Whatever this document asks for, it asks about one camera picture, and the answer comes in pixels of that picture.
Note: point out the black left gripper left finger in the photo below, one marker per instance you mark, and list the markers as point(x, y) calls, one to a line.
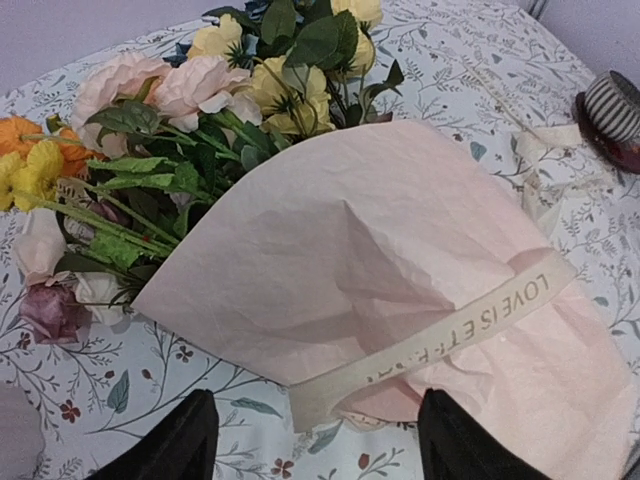
point(182, 446)

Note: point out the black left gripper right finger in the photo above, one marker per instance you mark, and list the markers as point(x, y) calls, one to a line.
point(453, 445)

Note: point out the cream printed ribbon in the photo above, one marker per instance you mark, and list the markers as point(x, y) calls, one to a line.
point(436, 258)

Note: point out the pink wrapping paper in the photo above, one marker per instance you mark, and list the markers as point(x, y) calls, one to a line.
point(254, 284)

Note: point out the artificial flower bouquet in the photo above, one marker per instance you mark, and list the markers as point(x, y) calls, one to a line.
point(153, 143)

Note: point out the red striped bowl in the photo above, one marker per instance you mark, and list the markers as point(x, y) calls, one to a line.
point(607, 114)

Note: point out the floral patterned tablecloth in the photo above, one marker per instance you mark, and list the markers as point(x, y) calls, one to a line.
point(478, 71)

